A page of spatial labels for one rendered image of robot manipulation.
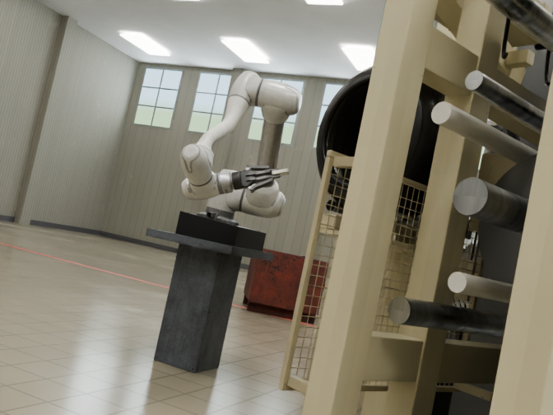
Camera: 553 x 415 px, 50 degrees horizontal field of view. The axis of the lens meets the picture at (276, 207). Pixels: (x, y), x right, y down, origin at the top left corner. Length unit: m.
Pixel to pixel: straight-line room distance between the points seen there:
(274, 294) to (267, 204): 3.03
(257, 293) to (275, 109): 3.46
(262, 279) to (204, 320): 2.99
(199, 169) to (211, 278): 0.83
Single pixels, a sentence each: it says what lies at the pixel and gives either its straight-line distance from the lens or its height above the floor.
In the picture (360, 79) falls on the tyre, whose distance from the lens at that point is 2.44.
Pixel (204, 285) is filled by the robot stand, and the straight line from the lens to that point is 3.04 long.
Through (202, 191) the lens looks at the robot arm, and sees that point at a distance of 2.46.
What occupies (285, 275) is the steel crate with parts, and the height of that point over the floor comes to 0.43.
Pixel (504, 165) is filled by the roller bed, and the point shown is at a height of 1.15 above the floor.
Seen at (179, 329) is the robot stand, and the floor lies 0.18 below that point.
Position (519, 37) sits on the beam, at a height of 1.64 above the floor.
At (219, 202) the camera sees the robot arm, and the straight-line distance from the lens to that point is 3.10.
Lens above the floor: 0.70
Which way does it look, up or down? 4 degrees up
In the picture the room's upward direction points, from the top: 12 degrees clockwise
